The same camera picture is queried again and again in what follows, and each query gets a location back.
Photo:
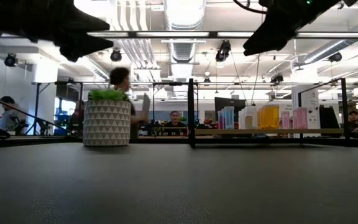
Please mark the red pill bottle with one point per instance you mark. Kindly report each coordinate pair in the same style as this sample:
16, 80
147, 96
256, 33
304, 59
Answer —
300, 118

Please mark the green succulent plant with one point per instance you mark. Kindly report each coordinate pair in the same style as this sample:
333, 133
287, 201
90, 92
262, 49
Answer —
107, 94

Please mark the white pillar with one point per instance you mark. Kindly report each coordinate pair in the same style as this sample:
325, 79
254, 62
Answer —
311, 99

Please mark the person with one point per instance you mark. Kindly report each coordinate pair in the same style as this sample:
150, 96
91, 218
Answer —
354, 123
120, 77
8, 116
175, 119

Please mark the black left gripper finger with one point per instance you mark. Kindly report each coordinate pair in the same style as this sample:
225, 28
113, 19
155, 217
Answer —
85, 21
82, 46

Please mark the black metal rig frame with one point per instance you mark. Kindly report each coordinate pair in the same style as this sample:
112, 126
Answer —
26, 142

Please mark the wooden shelf black frame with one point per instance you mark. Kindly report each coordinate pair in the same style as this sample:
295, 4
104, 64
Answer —
269, 132

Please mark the black overhead light bar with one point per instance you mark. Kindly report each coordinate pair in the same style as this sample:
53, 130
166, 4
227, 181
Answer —
172, 34

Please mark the black monitor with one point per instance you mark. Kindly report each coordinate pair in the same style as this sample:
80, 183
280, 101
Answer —
228, 102

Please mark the black table mat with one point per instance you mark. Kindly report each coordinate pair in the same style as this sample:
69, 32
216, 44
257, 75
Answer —
73, 186

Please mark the black ceiling spotlight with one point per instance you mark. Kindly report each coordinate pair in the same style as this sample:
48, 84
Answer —
335, 56
277, 78
116, 55
10, 60
223, 49

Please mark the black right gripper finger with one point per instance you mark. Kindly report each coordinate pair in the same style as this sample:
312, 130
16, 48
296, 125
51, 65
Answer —
266, 40

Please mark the white geometric plant pot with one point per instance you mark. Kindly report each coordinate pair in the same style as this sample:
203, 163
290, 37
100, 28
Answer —
107, 124

